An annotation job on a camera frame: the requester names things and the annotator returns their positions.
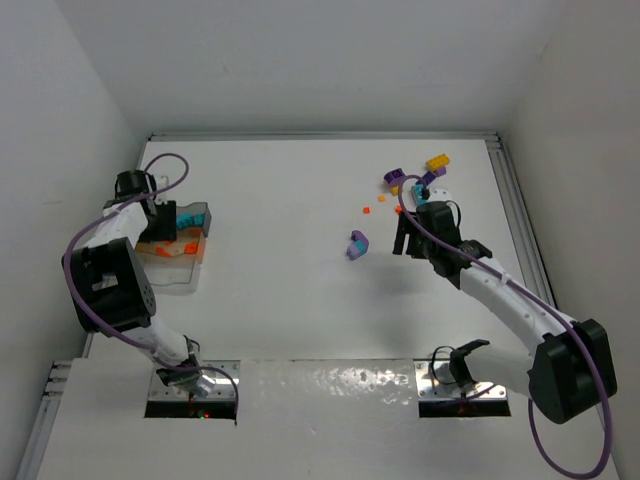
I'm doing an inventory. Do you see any purple flat lego plate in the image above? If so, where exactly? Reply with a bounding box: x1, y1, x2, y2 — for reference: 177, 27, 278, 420
421, 167, 447, 186

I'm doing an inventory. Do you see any purple arch lego brick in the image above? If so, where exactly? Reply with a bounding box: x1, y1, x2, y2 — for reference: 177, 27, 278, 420
383, 168, 406, 189

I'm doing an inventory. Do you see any small orange lego brick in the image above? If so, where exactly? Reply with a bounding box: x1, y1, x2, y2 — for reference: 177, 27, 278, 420
184, 242, 199, 255

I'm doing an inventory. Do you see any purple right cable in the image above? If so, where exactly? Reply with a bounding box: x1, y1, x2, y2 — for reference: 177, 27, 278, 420
397, 173, 615, 477

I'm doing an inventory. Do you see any purple teal lego stack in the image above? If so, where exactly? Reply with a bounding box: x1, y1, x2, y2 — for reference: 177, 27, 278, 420
346, 230, 369, 261

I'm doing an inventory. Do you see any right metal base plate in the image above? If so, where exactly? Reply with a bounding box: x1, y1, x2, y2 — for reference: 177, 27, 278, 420
413, 358, 509, 401

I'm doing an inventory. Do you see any smoky grey transparent container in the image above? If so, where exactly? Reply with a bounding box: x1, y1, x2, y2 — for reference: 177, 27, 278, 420
176, 202, 211, 237

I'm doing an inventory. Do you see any metal base plate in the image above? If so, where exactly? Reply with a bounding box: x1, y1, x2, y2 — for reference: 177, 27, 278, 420
413, 358, 509, 401
148, 360, 241, 403

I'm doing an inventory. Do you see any orange round lego piece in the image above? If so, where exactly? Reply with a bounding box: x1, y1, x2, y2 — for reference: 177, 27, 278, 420
154, 246, 172, 257

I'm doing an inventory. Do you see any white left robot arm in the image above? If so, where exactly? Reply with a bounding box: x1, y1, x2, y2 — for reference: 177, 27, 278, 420
62, 170, 199, 391

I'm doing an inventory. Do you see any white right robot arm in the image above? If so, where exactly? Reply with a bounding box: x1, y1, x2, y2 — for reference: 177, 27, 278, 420
393, 201, 618, 424

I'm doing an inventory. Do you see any yellow lego brick far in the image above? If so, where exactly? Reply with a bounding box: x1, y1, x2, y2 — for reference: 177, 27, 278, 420
426, 154, 450, 171

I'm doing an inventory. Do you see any teal 2x4 lego brick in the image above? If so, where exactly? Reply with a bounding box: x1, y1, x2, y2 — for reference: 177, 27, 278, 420
176, 213, 206, 230

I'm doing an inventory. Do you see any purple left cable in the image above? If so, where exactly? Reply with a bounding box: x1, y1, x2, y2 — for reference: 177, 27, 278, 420
63, 152, 240, 416

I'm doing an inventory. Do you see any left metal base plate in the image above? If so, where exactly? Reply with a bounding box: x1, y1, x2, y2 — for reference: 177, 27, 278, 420
148, 360, 241, 403

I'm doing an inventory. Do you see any clear transparent container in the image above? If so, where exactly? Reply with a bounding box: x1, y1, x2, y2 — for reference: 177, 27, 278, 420
144, 259, 200, 295

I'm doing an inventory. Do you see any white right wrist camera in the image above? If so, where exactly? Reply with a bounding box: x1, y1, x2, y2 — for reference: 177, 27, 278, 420
428, 186, 453, 203

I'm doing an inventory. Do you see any purple cable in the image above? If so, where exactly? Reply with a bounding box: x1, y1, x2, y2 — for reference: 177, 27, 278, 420
63, 152, 240, 416
397, 173, 615, 477

